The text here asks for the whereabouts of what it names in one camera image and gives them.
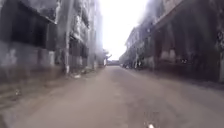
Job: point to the brown dirt road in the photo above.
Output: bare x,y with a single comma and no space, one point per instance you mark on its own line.
116,96

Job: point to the grey concrete pole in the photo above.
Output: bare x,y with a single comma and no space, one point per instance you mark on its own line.
68,36

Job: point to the dark weathered building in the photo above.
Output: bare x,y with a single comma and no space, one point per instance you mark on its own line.
180,40

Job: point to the robot's own part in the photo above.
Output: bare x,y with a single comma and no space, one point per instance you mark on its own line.
151,126

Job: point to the rubble strewn dirt verge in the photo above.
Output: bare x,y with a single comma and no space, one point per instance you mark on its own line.
30,87

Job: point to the grey concrete building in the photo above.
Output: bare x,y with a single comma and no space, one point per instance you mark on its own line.
30,36

